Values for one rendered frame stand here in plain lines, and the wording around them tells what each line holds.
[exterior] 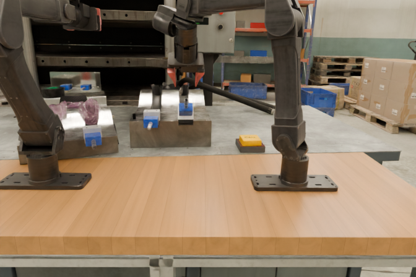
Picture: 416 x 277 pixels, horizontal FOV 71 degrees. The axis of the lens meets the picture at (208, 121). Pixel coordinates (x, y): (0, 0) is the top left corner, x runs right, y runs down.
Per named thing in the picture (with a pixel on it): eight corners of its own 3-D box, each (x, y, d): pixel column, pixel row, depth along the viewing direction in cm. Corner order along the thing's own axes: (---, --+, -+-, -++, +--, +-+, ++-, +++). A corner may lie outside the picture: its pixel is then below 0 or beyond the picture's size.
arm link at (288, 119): (272, 152, 69) (265, 8, 62) (281, 144, 74) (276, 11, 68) (298, 154, 65) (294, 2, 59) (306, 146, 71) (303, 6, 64)
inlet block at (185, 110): (195, 108, 84) (194, 91, 85) (177, 108, 83) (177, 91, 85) (192, 123, 96) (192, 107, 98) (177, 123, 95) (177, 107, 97)
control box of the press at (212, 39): (228, 213, 199) (238, -21, 161) (184, 214, 196) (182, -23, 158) (223, 196, 221) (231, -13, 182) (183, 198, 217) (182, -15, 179)
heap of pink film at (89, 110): (103, 125, 96) (101, 102, 94) (41, 130, 90) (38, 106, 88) (98, 109, 119) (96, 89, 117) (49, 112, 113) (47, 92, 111)
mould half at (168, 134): (210, 146, 95) (212, 106, 92) (130, 148, 93) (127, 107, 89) (199, 111, 143) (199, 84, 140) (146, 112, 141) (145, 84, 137)
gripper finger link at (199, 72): (179, 79, 93) (179, 54, 87) (202, 79, 94) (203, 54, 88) (179, 92, 89) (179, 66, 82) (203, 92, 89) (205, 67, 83)
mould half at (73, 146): (118, 152, 89) (116, 117, 86) (20, 164, 79) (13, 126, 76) (105, 115, 133) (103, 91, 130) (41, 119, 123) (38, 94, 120)
